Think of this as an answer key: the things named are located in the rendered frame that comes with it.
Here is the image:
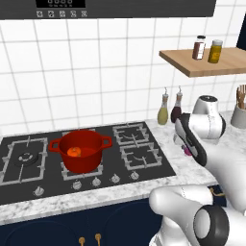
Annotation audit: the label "dark wall cupboard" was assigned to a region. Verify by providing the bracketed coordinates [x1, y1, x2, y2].
[235, 17, 246, 51]

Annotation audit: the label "dark range hood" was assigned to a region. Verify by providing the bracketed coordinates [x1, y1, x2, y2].
[0, 0, 217, 21]

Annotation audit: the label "red cooking pot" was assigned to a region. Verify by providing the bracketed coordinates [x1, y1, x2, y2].
[48, 129, 113, 175]

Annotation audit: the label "purple onion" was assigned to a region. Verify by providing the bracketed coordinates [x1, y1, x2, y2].
[181, 144, 193, 158]

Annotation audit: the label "yellow oil bottle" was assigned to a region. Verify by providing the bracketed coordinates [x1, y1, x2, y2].
[157, 86, 170, 126]

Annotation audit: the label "yellow spice jar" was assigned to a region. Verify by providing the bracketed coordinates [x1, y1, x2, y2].
[208, 38, 224, 64]

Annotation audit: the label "wooden wall shelf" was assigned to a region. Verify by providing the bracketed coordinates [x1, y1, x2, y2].
[159, 46, 246, 78]

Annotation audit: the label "black gas hob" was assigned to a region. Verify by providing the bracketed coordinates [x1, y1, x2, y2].
[0, 120, 178, 207]

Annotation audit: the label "grey utensil holder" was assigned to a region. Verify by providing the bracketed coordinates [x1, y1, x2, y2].
[230, 103, 246, 130]

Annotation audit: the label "navy drawer front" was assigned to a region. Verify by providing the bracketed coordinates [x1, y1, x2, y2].
[207, 184, 229, 208]

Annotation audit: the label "gold drawer handle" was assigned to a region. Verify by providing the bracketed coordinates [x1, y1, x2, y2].
[209, 186, 227, 197]

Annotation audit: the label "wooden utensils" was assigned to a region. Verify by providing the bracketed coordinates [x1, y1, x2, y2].
[235, 84, 246, 111]

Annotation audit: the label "orange squash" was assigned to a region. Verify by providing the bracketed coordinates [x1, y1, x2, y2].
[66, 146, 83, 159]

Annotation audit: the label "dark vinegar bottle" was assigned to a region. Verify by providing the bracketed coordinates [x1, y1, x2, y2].
[170, 86, 184, 125]

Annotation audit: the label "dark red spice jar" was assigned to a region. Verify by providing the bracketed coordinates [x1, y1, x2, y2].
[191, 35, 208, 62]

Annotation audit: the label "navy cupboard door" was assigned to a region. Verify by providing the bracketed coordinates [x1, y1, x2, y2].
[0, 206, 91, 246]
[88, 196, 165, 246]

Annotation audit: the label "silver hob knob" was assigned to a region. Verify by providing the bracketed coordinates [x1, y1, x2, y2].
[111, 173, 122, 185]
[91, 176, 103, 187]
[71, 180, 83, 191]
[130, 170, 141, 182]
[33, 185, 45, 197]

